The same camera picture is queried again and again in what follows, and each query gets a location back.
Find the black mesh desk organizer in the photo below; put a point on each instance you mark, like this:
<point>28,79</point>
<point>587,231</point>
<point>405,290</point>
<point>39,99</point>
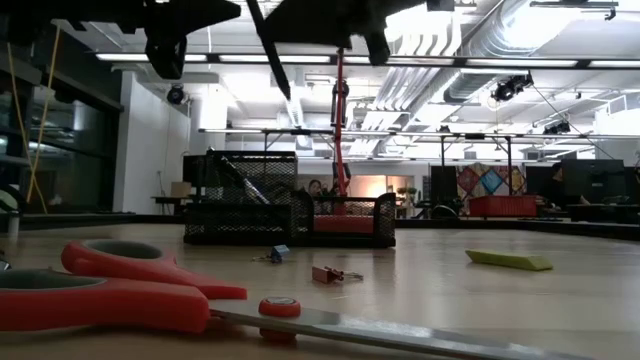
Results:
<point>240,220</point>

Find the black aluminium table frame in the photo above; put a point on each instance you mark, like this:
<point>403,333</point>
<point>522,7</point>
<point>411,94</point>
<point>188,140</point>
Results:
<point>100,220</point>

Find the person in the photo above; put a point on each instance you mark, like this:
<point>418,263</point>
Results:
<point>315,188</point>
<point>557,180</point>

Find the black overhead frame beam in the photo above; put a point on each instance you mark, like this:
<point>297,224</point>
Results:
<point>450,62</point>

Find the red crate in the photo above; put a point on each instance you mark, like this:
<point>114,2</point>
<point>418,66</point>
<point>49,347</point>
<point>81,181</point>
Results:
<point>502,206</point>

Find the red desk lamp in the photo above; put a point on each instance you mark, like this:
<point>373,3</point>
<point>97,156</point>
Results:
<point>340,125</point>

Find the red binder clip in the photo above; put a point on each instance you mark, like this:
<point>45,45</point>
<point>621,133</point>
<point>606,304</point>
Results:
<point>325,275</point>

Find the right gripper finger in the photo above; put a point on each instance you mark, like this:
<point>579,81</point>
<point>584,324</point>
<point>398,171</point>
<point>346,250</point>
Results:
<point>310,20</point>

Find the small yellow sticky note pad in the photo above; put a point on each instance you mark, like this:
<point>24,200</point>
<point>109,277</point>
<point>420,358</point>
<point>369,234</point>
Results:
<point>510,260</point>

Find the colourful patchwork panel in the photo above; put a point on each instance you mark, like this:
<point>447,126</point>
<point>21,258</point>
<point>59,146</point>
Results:
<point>487,180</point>

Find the blue binder clip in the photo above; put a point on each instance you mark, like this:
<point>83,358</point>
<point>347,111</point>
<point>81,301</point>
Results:
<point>277,253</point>

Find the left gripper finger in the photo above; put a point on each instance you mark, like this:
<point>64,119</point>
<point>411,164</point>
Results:
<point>200,10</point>

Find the black ceiling spotlight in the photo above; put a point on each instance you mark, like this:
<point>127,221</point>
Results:
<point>175,94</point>
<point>507,89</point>

